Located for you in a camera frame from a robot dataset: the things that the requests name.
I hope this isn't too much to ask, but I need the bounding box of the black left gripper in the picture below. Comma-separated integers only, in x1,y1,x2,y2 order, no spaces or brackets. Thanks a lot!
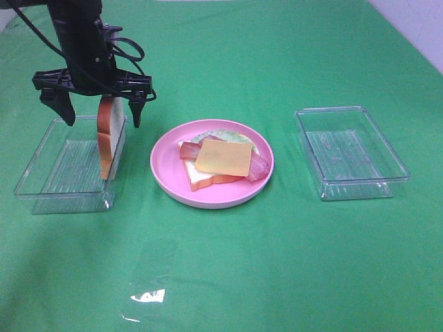
33,20,153,128

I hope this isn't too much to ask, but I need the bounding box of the toast bread slice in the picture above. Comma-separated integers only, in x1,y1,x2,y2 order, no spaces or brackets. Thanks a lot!
97,95,124,180
178,140,245,192

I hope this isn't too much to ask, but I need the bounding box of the bacon strip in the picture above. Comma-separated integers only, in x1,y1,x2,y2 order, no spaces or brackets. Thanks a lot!
179,142,201,161
199,136,270,182

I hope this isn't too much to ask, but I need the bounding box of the green lettuce leaf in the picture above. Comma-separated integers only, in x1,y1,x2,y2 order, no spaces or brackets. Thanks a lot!
189,129,260,154

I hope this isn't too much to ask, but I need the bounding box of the yellow cheese slice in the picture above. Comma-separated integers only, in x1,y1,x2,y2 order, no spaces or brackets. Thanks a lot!
195,139,253,177

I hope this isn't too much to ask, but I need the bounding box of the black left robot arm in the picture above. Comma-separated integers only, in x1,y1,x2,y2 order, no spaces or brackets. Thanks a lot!
1,1,156,127

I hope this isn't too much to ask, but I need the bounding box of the left clear plastic tray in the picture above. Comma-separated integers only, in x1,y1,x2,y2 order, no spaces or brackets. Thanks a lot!
14,116,128,214

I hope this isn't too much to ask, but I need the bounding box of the clear plastic tray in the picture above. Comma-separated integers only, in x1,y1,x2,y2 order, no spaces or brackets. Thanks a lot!
294,106,410,201
14,116,128,214

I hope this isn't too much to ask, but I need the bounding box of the pink round plate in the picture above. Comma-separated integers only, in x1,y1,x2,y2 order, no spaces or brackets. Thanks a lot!
150,119,275,209

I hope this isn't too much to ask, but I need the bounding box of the clear plastic film sheet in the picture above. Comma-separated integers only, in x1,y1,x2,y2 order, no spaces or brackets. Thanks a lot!
120,240,179,324

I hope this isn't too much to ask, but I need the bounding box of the right clear plastic tray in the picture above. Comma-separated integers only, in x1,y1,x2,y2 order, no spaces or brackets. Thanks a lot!
294,106,410,201

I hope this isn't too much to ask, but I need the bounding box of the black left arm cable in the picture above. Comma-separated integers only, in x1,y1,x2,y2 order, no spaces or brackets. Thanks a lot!
6,0,158,103

